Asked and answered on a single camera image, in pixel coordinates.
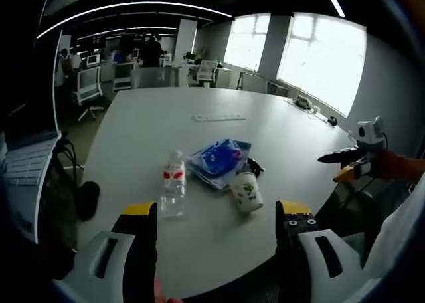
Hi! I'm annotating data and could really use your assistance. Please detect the white tabletop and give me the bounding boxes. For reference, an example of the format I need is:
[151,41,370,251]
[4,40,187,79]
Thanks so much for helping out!
[74,86,358,300]

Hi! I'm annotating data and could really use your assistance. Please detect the small items at table edge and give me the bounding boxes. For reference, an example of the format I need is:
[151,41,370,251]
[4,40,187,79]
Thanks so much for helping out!
[284,94,338,126]

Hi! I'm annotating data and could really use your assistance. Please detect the open laptop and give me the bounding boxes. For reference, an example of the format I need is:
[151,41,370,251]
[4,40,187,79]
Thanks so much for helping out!
[0,29,64,241]

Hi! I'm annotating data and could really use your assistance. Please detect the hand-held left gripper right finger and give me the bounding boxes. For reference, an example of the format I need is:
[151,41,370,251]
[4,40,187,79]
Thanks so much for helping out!
[275,199,376,303]

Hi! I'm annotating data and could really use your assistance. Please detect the blue plastic package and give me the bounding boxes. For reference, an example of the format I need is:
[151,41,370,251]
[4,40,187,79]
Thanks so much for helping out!
[187,138,252,191]

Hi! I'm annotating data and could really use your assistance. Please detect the clear plastic water bottle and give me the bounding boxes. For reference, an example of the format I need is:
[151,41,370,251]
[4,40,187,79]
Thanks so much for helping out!
[159,149,187,219]

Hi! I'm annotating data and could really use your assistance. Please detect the white power strip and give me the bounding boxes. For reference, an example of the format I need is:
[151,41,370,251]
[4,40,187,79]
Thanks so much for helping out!
[192,114,247,122]

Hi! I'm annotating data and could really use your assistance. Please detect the person's left hand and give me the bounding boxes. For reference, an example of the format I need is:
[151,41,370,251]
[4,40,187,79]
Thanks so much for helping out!
[154,276,185,303]

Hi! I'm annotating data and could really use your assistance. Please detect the white paper cup green print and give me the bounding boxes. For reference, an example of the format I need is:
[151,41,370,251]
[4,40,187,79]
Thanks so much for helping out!
[229,170,264,214]

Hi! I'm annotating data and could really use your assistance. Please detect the white mesh office chair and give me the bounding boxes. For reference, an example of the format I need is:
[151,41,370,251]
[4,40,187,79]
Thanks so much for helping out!
[195,59,220,88]
[72,66,106,121]

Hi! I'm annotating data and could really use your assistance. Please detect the green potted plant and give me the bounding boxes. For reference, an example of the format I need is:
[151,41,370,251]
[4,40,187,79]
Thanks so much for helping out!
[183,50,204,64]

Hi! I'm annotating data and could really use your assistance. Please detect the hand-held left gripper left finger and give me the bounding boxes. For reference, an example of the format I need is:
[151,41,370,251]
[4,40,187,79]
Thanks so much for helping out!
[54,201,158,303]

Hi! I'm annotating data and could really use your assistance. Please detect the black round stool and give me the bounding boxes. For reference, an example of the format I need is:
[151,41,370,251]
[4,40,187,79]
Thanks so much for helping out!
[76,181,101,221]

